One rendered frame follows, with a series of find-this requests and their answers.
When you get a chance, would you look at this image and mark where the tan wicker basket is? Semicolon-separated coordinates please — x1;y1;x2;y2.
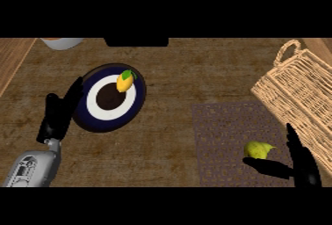
251;39;332;178

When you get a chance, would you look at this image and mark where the grey-purple patterned placemat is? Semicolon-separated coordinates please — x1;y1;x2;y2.
191;101;299;188

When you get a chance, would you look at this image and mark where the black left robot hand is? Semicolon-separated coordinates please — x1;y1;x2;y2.
36;76;86;145

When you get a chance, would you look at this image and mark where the yellow lemon with green leaf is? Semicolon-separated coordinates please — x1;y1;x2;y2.
116;69;138;93

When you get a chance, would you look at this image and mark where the white round pot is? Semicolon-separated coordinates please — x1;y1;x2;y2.
40;38;86;51

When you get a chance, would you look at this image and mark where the navy and white round plate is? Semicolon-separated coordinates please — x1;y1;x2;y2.
71;62;148;134

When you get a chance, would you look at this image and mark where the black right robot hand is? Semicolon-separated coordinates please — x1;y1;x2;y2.
241;122;325;188

